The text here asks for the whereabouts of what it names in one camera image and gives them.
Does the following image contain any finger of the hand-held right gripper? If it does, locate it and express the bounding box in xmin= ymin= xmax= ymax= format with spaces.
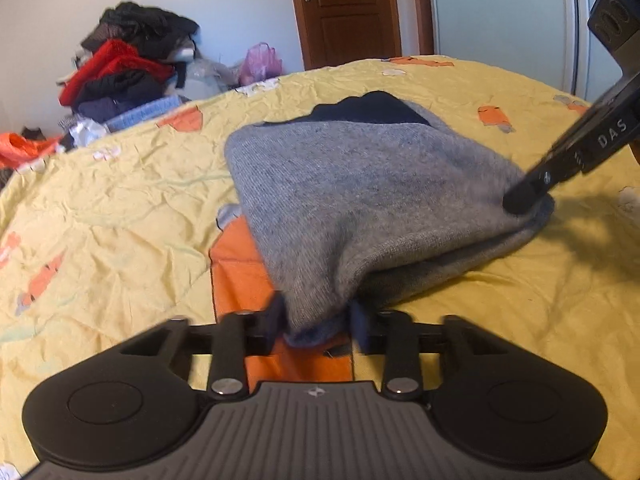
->
xmin=502 ymin=150 xmax=583 ymax=216

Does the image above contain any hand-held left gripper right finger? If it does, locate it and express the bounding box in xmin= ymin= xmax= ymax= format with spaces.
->
xmin=350 ymin=301 xmax=503 ymax=402

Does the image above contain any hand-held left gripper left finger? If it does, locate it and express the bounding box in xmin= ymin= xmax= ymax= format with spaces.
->
xmin=117 ymin=292 xmax=288 ymax=402

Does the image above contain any grey and navy sweater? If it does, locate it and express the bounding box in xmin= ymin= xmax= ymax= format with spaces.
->
xmin=224 ymin=90 xmax=556 ymax=351

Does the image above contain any white wardrobe door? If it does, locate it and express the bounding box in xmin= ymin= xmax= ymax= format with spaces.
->
xmin=425 ymin=0 xmax=616 ymax=98

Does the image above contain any yellow printed blanket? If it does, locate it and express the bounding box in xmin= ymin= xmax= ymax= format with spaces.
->
xmin=0 ymin=55 xmax=640 ymax=480

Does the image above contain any light blue towel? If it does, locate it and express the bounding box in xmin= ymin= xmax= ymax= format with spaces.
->
xmin=104 ymin=96 xmax=182 ymax=132

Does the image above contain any brown wooden door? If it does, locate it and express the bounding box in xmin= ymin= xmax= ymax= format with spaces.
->
xmin=286 ymin=0 xmax=403 ymax=72

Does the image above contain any white patterned cloth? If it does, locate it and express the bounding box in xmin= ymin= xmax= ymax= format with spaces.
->
xmin=57 ymin=117 xmax=110 ymax=152

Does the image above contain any dark purple garment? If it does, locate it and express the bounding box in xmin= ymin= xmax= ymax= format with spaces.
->
xmin=75 ymin=97 xmax=151 ymax=123

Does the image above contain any clear plastic bag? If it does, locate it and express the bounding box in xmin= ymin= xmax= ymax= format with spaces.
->
xmin=184 ymin=57 xmax=246 ymax=93

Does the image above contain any black padded jacket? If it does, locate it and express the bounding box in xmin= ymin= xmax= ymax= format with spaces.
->
xmin=75 ymin=70 xmax=166 ymax=106

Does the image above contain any pink plastic bag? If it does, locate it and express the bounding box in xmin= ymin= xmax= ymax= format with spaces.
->
xmin=239 ymin=42 xmax=284 ymax=86

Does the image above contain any orange cloth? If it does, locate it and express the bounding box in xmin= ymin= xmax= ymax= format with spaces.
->
xmin=0 ymin=131 xmax=63 ymax=171

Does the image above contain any red knit garment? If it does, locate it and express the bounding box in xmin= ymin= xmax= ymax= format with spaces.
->
xmin=59 ymin=39 xmax=176 ymax=106

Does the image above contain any black crumpled garment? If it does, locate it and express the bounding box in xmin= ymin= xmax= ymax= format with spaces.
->
xmin=80 ymin=1 xmax=201 ymax=56

